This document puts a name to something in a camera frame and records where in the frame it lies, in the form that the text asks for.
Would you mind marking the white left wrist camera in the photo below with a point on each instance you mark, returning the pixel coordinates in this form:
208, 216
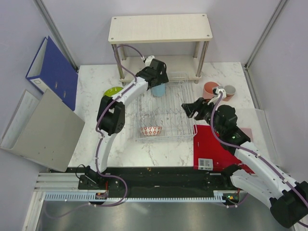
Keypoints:
147, 60

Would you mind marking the light wooden two-tier shelf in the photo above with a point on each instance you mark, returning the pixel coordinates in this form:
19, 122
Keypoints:
170, 28

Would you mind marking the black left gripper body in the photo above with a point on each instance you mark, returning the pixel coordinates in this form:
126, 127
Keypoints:
162, 78

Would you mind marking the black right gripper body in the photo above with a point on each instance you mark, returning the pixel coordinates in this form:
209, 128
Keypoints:
206, 112

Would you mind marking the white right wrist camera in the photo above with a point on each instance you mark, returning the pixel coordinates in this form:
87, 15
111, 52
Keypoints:
219, 94

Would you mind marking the red patterned bowl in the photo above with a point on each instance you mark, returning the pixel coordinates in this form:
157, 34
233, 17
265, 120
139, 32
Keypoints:
151, 131

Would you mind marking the white wire dish rack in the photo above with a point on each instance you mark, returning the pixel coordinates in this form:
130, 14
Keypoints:
165, 111

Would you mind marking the blue ring binder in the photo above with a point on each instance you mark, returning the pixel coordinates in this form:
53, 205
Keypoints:
51, 70

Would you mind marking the blue ceramic mug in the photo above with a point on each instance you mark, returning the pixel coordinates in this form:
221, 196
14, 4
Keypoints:
158, 91

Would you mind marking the green plastic plate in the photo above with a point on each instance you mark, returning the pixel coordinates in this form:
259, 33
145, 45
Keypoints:
112, 91

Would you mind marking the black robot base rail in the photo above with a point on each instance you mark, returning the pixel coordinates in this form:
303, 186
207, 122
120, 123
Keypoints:
155, 181

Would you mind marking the white slotted cable duct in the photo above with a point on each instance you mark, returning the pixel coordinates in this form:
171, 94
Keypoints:
95, 197

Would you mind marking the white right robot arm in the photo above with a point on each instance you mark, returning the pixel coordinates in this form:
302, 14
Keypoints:
286, 198

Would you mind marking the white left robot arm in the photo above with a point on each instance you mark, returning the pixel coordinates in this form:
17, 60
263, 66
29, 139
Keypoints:
112, 110

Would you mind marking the pink plastic tumbler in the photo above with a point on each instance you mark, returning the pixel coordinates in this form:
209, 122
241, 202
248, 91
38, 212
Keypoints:
208, 89

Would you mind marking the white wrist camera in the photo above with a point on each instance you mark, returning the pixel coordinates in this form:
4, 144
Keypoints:
147, 60
219, 94

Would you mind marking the grey folder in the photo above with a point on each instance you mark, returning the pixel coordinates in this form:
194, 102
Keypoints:
44, 131

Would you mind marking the clear plastic sheet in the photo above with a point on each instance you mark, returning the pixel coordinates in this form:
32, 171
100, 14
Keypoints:
254, 124

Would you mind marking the orange dotted mug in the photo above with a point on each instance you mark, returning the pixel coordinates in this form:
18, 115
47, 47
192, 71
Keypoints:
230, 92

